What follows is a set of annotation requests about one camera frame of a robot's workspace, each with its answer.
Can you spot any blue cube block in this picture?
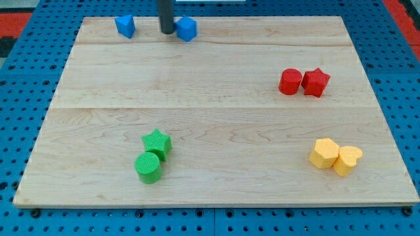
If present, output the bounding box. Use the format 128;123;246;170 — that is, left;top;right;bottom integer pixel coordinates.
176;16;198;42

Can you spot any light wooden board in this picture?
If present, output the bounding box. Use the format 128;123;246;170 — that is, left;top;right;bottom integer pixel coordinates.
14;16;419;208

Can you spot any green star block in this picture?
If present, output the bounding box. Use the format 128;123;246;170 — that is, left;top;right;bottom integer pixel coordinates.
142;128;172;162

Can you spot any green cylinder block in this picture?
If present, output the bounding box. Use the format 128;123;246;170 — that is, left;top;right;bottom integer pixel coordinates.
135;152;162;184

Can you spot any red cylinder block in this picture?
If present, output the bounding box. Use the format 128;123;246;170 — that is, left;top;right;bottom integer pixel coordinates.
278;68;303;95

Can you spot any red star block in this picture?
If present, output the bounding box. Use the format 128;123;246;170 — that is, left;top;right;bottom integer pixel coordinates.
301;68;331;98

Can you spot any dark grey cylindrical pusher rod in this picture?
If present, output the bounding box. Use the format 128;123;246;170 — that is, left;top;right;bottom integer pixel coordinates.
156;0;175;35

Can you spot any yellow hexagon block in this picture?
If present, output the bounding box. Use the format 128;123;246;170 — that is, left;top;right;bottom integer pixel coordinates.
309;138;339;169

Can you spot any blue triangular block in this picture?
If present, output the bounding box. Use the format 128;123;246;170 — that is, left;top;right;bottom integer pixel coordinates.
114;14;136;39

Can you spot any yellow heart block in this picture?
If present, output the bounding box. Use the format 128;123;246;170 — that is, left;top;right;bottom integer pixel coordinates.
333;146;363;177

